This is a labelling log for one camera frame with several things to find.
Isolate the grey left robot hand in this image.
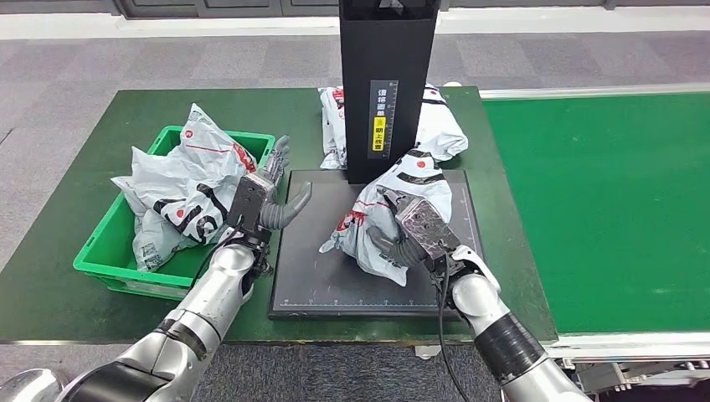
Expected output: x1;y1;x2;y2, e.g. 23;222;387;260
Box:
257;134;313;231

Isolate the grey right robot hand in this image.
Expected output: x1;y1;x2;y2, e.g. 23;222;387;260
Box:
367;188;430;269

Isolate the white poly mailer parcel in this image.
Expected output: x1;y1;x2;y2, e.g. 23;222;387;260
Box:
130;102;260;248
111;174;193;273
317;83;470;170
318;148;455;288

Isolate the black inbound scanner machine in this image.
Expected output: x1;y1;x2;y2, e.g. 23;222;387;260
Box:
269;0;485;322

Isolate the green conveyor belt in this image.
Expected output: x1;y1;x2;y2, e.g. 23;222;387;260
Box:
482;93;710;334

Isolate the green plastic crate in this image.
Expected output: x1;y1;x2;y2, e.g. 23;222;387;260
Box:
73;124;277;302

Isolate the silver robot body dome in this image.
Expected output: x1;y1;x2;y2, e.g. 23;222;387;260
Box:
0;368;68;402

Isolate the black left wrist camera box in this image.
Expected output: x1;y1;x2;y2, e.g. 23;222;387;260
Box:
226;173;277;237

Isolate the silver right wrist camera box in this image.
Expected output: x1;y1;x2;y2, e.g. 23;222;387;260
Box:
394;198;462;260

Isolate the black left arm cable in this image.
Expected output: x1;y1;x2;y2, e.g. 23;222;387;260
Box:
188;224;245;292

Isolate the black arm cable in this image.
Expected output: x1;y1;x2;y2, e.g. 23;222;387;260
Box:
188;224;245;292
436;252;472;402

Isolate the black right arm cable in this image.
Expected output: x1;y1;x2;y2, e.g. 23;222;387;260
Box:
436;252;472;402

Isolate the dark grey door frame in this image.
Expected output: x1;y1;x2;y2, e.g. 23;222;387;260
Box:
116;0;611;18

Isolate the aluminium conveyor frame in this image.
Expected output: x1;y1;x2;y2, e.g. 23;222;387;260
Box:
479;83;710;402

